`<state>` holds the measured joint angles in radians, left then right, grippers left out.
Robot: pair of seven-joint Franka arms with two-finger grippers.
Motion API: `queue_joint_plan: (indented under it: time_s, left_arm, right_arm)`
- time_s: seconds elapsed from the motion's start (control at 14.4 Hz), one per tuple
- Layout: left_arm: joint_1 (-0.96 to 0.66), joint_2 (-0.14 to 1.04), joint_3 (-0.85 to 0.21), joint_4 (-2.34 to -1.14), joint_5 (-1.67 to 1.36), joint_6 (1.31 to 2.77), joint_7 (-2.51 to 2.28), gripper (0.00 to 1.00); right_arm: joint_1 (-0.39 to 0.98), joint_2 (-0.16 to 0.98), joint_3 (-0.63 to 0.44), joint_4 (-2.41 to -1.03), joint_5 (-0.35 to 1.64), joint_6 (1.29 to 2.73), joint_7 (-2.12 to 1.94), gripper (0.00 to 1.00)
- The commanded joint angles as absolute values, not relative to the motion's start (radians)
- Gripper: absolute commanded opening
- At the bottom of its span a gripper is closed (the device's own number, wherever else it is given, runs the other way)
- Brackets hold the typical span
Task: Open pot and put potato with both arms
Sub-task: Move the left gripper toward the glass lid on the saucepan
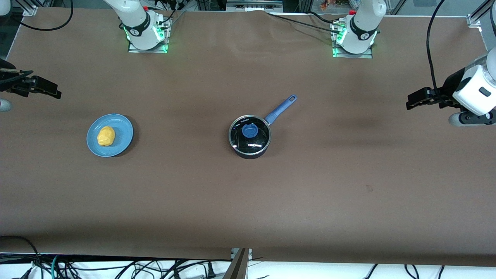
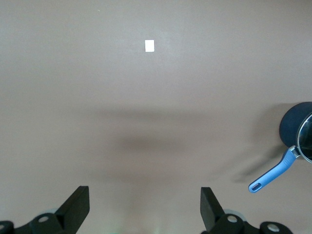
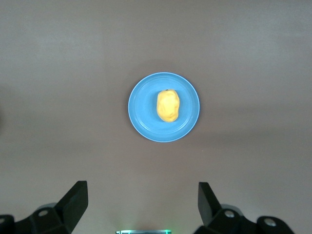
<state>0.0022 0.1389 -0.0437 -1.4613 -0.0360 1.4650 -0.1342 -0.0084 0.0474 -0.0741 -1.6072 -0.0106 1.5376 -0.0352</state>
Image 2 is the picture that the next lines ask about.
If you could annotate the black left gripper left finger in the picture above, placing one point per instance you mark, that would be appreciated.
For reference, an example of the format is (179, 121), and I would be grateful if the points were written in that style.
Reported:
(73, 209)

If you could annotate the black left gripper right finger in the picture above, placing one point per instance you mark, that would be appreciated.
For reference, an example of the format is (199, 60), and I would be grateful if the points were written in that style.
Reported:
(212, 212)

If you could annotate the glass lid with blue knob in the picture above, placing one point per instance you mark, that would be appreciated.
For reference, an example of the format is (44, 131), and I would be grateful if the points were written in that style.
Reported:
(306, 136)

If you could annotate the small white tape square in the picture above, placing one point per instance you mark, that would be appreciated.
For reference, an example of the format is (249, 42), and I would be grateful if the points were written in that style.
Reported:
(149, 45)

